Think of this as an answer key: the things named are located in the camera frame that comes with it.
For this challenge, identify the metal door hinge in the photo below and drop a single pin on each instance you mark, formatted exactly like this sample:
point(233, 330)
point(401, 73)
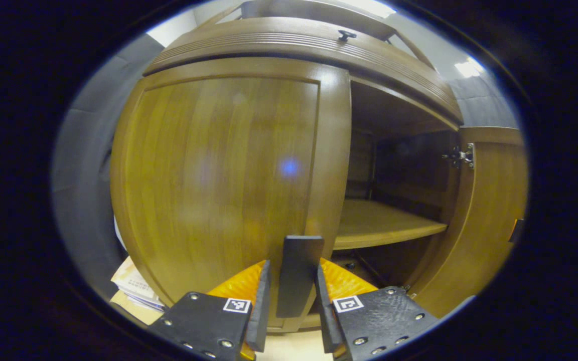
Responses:
point(462, 156)

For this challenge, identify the white and orange book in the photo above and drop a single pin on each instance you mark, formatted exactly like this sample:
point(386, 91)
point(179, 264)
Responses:
point(131, 281)

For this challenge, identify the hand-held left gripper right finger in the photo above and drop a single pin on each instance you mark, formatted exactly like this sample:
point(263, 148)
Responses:
point(324, 316)

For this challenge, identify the wooden ribbed cabinet drawer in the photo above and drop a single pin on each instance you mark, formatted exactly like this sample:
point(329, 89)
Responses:
point(279, 42)

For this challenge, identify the wooden cabinet shelf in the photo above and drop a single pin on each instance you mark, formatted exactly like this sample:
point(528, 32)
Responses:
point(379, 223)

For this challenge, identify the black round drawer knob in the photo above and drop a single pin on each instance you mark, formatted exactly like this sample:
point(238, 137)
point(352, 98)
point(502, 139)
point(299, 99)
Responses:
point(346, 35)

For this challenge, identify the wooden shoe cabinet door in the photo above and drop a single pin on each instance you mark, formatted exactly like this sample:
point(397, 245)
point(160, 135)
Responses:
point(489, 200)
point(208, 175)

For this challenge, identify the thin white book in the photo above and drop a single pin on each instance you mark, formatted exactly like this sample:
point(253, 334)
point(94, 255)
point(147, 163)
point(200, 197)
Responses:
point(146, 303)

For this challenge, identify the small ceiling light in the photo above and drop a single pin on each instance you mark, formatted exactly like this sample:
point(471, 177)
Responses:
point(468, 67)

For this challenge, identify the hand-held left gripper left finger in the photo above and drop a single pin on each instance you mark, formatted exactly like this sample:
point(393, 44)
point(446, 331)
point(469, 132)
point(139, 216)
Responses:
point(261, 311)

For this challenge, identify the wooden double-door shoe cabinet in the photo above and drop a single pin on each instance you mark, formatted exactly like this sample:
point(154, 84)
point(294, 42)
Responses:
point(399, 110)

